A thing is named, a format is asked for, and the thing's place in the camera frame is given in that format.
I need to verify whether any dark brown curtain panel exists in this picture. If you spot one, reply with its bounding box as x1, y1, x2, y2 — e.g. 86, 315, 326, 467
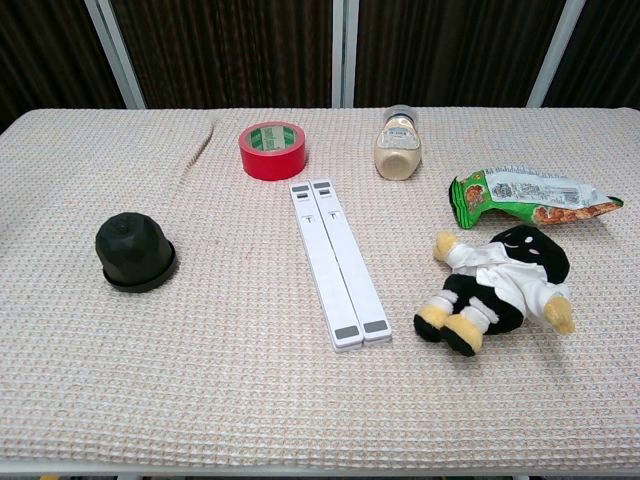
109, 0, 335, 110
543, 0, 640, 110
353, 0, 567, 109
0, 0, 126, 134

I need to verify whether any mayonnaise squeeze bottle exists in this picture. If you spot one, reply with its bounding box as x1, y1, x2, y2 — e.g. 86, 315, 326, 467
373, 104, 424, 181

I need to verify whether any green snack bag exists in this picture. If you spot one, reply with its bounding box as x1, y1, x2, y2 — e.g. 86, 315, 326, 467
448, 165, 625, 231

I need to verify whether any beige waffle tablecloth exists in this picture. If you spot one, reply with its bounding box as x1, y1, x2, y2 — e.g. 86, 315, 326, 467
0, 106, 640, 464

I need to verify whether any red tape roll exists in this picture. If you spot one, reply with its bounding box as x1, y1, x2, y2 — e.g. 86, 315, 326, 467
237, 123, 309, 182

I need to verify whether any black plush doll white coat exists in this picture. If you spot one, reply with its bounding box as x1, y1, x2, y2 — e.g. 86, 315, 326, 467
413, 224, 577, 357

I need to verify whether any black dome-shaped object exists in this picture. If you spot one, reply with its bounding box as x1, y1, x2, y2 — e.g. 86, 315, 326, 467
94, 211, 180, 294

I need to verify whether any white partition post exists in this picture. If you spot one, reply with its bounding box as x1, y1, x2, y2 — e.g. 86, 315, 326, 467
331, 0, 359, 109
83, 0, 147, 110
527, 0, 587, 108

